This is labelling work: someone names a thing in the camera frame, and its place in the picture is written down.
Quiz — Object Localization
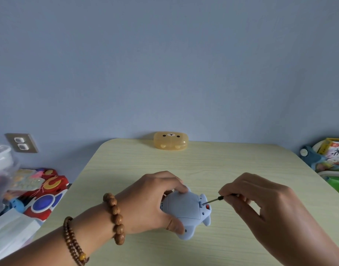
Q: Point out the red blue round toy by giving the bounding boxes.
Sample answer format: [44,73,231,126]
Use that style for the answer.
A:
[8,168,69,222]

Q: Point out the large-bead wooden bracelet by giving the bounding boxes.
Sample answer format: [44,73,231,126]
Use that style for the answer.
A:
[103,192,126,246]

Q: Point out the white plastic tray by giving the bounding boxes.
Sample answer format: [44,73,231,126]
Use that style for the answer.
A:
[317,170,339,181]

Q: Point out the person's left forearm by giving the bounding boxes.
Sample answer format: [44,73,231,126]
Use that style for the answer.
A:
[0,202,116,266]

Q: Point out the yellow bear storage box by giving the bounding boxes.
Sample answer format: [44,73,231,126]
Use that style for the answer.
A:
[153,131,189,151]

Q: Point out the grey wall outlet white covers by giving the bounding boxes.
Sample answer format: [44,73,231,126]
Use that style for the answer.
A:
[5,133,39,154]

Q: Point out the white tissue pack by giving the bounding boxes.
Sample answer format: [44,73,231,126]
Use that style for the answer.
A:
[0,208,42,264]

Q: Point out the small-bead wooden bracelet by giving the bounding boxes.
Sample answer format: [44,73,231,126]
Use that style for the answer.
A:
[63,216,90,266]

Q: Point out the person's left hand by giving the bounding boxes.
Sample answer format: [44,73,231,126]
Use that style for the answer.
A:
[115,171,188,235]

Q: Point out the light blue animal toy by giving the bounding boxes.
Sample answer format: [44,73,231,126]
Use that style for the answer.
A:
[159,186,212,241]

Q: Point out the colourful picture book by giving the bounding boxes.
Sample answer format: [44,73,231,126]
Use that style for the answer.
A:
[316,137,339,173]

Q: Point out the small black-handled screwdriver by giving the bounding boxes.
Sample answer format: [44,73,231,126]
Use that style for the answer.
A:
[202,193,240,206]

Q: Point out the person's right forearm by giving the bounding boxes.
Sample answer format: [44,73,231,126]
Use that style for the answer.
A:
[269,207,339,266]

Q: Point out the person's right hand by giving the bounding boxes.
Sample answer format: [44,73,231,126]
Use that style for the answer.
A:
[218,172,311,247]

